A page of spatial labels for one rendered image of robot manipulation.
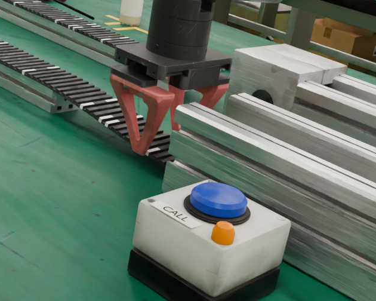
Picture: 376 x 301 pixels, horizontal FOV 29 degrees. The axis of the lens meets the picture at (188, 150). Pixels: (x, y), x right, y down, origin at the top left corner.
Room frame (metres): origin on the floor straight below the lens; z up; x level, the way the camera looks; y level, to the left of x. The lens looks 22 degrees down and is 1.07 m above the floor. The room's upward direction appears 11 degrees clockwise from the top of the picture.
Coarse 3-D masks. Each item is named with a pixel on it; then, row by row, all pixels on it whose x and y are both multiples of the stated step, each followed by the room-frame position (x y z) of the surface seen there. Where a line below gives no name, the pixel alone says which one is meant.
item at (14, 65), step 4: (24, 60) 0.82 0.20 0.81; (28, 60) 0.82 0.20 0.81; (32, 60) 0.82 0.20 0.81; (36, 60) 0.83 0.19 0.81; (40, 60) 0.83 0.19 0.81; (4, 64) 0.80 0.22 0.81; (8, 64) 0.80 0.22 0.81; (12, 64) 0.80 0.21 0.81; (16, 64) 0.80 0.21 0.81; (20, 64) 0.80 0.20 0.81; (24, 64) 0.80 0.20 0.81; (28, 64) 0.81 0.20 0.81; (32, 64) 0.81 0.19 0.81; (36, 64) 0.81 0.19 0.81; (40, 64) 0.82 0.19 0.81; (12, 68) 0.79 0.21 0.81
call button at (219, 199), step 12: (192, 192) 0.47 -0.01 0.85; (204, 192) 0.46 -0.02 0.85; (216, 192) 0.47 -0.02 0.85; (228, 192) 0.47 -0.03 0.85; (240, 192) 0.48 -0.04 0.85; (192, 204) 0.46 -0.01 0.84; (204, 204) 0.45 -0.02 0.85; (216, 204) 0.45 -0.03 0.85; (228, 204) 0.45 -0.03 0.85; (240, 204) 0.46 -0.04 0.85; (216, 216) 0.45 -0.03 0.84; (228, 216) 0.45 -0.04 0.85
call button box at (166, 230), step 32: (160, 224) 0.45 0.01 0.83; (192, 224) 0.44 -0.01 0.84; (256, 224) 0.46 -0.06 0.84; (288, 224) 0.47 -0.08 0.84; (160, 256) 0.44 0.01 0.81; (192, 256) 0.43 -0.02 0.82; (224, 256) 0.42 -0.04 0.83; (256, 256) 0.44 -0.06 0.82; (160, 288) 0.44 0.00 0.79; (192, 288) 0.43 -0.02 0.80; (224, 288) 0.42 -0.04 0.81; (256, 288) 0.45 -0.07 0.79
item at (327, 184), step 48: (240, 96) 0.67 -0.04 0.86; (192, 144) 0.59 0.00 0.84; (240, 144) 0.56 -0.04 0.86; (288, 144) 0.56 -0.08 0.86; (336, 144) 0.59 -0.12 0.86; (288, 192) 0.53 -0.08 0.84; (336, 192) 0.50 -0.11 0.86; (288, 240) 0.52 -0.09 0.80; (336, 240) 0.51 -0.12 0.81; (336, 288) 0.49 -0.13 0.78
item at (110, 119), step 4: (136, 112) 0.74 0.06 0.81; (104, 116) 0.71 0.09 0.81; (108, 116) 0.71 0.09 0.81; (112, 116) 0.71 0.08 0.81; (116, 116) 0.71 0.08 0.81; (120, 116) 0.72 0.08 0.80; (140, 116) 0.73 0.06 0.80; (100, 120) 0.70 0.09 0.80; (104, 120) 0.70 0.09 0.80; (108, 120) 0.70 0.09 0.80; (112, 120) 0.71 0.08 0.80; (116, 120) 0.70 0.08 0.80; (120, 120) 0.71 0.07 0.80; (124, 120) 0.71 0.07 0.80; (140, 120) 0.73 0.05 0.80; (104, 124) 0.69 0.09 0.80; (108, 124) 0.69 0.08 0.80; (112, 124) 0.70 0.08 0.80; (116, 124) 0.70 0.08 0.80; (120, 124) 0.70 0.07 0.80
